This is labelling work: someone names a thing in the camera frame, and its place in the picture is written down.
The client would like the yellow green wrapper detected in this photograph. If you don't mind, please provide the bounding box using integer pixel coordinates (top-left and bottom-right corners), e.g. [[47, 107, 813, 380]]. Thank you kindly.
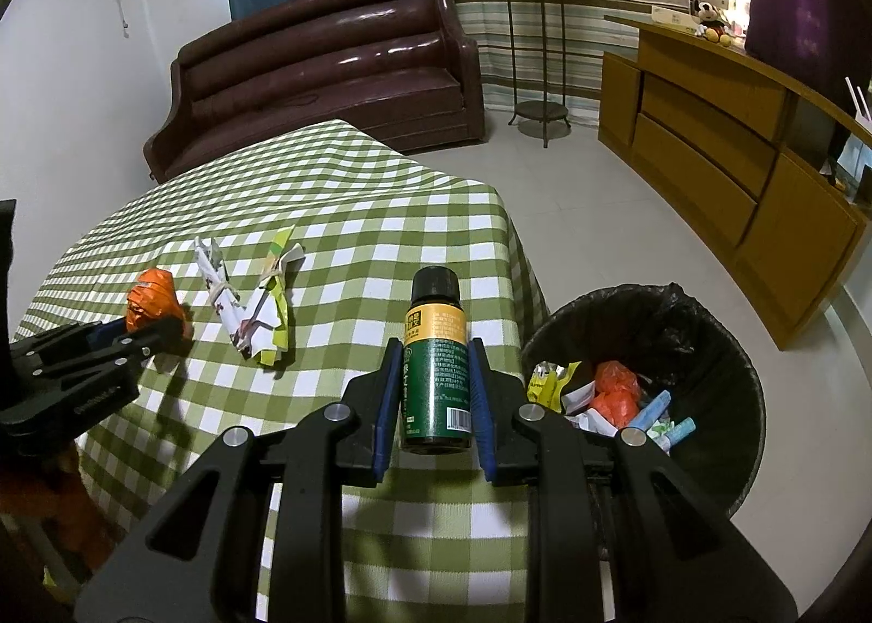
[[255, 224, 307, 368]]

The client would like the dark bottle with green label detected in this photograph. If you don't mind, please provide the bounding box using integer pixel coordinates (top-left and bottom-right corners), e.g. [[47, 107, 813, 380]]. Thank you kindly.
[[401, 267, 475, 455]]

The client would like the orange plastic bag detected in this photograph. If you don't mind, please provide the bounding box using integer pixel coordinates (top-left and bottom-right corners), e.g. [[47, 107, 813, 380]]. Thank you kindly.
[[589, 360, 643, 430], [124, 267, 193, 339]]

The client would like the white box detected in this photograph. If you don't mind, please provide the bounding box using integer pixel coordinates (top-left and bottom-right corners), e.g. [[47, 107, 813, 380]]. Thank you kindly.
[[650, 6, 703, 29]]

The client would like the light blue tube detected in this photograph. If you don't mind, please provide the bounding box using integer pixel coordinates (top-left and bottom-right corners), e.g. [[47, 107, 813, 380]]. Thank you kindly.
[[663, 417, 697, 455], [630, 390, 673, 438]]

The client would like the black metal plant stand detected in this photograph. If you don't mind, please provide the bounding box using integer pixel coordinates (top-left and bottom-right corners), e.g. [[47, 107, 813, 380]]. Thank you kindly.
[[502, 0, 572, 148]]

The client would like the dark brown leather sofa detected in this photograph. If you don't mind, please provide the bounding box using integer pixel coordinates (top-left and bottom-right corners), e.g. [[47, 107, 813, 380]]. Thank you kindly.
[[143, 0, 488, 184]]

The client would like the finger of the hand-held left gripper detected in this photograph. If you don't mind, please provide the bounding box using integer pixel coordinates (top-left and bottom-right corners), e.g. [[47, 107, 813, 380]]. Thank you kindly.
[[41, 315, 184, 392], [14, 321, 130, 361]]

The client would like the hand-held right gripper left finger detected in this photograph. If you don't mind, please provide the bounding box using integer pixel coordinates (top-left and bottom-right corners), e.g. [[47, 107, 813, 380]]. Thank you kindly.
[[74, 337, 404, 623]]

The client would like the white router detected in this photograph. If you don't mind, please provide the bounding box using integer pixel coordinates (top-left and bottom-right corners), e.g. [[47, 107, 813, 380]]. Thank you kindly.
[[832, 76, 872, 189]]

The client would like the black trash bin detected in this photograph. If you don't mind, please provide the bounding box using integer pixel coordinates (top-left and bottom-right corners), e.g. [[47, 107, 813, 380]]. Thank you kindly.
[[521, 282, 767, 522]]

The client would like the black white mouse plush toy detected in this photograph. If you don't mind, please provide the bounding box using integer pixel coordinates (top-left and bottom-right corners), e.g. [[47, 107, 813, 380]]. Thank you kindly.
[[691, 0, 733, 46]]

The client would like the white crumpled paper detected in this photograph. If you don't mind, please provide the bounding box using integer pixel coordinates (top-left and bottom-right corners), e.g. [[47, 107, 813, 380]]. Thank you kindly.
[[562, 383, 615, 438]]

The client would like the wooden cabinet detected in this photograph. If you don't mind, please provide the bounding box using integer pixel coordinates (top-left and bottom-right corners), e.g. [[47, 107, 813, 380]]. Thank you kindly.
[[598, 15, 872, 352]]

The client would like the white crumpled printed wrapper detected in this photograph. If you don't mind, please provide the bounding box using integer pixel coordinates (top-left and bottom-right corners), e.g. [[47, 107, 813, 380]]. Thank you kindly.
[[194, 234, 247, 352]]

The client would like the green white checkered tablecloth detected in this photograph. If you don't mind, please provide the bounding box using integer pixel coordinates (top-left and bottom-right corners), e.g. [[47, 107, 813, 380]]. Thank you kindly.
[[14, 119, 549, 623]]

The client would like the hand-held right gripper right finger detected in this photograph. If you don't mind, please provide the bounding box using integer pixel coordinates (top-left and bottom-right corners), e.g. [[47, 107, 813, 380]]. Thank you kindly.
[[469, 337, 798, 623]]

